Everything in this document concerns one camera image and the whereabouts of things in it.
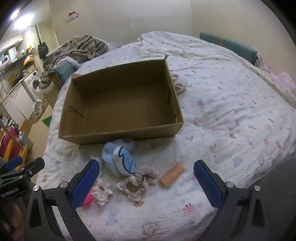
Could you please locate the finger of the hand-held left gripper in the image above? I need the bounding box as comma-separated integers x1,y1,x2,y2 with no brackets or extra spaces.
0,156,23,173
17,158,45,180

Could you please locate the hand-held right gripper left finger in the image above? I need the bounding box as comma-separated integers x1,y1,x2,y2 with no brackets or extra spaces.
23,159,100,241

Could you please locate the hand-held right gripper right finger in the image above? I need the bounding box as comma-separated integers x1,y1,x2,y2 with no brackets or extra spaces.
194,160,276,241

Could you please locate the pink white floral scrunchie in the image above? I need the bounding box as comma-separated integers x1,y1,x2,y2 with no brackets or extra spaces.
90,178,114,207

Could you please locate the light blue fluffy sock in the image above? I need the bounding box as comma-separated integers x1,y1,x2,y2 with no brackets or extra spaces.
102,138,135,168

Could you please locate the mauve-brown scrunchie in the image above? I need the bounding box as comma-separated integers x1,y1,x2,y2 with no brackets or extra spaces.
135,166,160,186

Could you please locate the plain white sock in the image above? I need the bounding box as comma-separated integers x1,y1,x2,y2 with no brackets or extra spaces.
171,74,188,94

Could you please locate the red bag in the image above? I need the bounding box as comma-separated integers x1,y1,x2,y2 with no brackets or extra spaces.
0,126,18,159

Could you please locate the wooden stick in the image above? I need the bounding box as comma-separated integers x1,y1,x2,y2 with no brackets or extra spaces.
0,120,25,150

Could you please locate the peach cardboard tube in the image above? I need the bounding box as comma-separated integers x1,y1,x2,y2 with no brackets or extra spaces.
160,164,185,187

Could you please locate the small cardboard box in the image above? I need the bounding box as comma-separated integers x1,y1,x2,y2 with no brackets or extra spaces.
21,118,33,137

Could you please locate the beige lace-trim scrunchie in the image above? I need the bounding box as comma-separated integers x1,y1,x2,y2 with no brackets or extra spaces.
117,176,150,202

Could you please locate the white sock with blue print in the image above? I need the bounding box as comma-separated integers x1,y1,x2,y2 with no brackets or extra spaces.
110,145,139,178

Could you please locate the white brown plush slipper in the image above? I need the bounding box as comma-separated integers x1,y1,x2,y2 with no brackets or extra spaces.
32,99,44,121

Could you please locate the white kitchen cabinet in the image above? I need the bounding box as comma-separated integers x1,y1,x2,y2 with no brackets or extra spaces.
0,82,35,121

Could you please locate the brown bedside box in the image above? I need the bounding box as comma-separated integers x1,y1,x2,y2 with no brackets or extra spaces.
44,76,63,109

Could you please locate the white washing machine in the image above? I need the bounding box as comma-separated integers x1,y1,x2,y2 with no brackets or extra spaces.
22,70,44,102

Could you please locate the printed bed blanket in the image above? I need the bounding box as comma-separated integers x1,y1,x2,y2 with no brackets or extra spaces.
37,31,296,241

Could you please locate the teal cushion with white fur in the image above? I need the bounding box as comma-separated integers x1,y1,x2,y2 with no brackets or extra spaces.
47,58,80,86

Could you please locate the black hanging bag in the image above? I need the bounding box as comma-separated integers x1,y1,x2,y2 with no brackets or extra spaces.
37,42,49,59

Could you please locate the knit patterned blanket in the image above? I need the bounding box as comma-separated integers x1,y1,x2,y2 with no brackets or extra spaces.
38,35,109,91

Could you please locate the pink cloth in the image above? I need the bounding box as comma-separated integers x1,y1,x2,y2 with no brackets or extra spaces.
255,52,296,93

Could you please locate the teal headboard pad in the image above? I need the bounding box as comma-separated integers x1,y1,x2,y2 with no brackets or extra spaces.
199,32,258,66

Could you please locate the red white wall decoration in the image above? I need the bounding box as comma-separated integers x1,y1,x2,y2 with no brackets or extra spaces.
65,10,79,24

